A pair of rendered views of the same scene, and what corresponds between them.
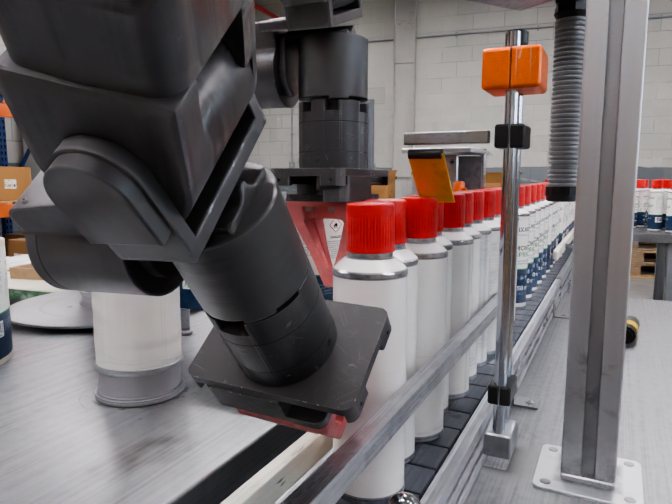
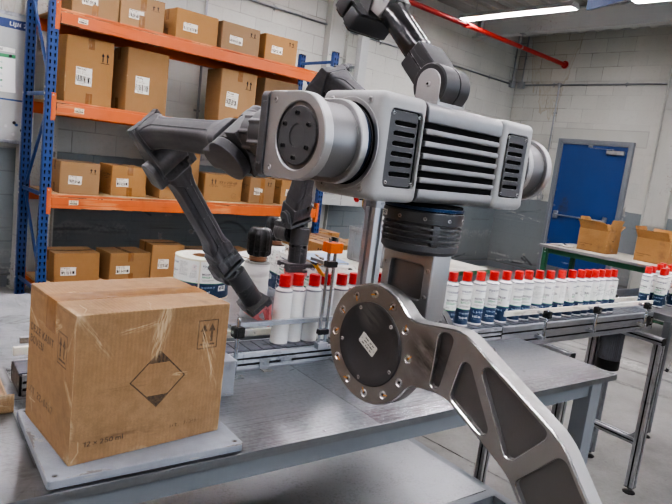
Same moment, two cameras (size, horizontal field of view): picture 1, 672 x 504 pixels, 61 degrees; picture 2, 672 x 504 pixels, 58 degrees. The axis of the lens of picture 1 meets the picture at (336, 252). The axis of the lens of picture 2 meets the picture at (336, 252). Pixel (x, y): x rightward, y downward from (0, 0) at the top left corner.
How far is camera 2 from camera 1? 1.44 m
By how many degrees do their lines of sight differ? 27
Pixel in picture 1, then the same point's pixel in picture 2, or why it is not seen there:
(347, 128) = (296, 253)
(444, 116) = not seen: outside the picture
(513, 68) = (327, 247)
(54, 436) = not seen: hidden behind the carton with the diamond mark
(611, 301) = not seen: hidden behind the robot
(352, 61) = (300, 236)
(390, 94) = (654, 139)
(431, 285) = (311, 298)
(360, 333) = (263, 300)
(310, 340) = (250, 299)
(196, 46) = (222, 258)
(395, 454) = (280, 334)
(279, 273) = (241, 285)
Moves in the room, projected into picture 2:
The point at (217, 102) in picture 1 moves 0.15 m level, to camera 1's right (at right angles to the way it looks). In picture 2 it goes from (229, 261) to (276, 272)
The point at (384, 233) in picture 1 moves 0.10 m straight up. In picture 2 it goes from (284, 282) to (288, 247)
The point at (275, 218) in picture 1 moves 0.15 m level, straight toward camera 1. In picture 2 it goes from (240, 276) to (209, 285)
